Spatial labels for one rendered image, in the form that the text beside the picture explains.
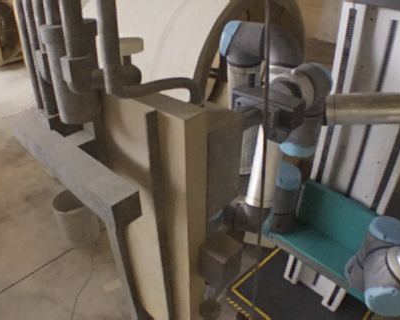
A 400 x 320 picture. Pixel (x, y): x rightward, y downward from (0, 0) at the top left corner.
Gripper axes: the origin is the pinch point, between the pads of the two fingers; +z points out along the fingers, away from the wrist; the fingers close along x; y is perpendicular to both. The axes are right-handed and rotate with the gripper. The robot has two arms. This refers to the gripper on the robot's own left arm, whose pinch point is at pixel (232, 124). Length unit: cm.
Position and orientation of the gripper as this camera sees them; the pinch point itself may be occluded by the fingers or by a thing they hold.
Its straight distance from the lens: 50.7
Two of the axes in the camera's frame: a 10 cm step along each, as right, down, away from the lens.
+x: 7.4, 3.6, -5.6
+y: 0.0, -8.4, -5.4
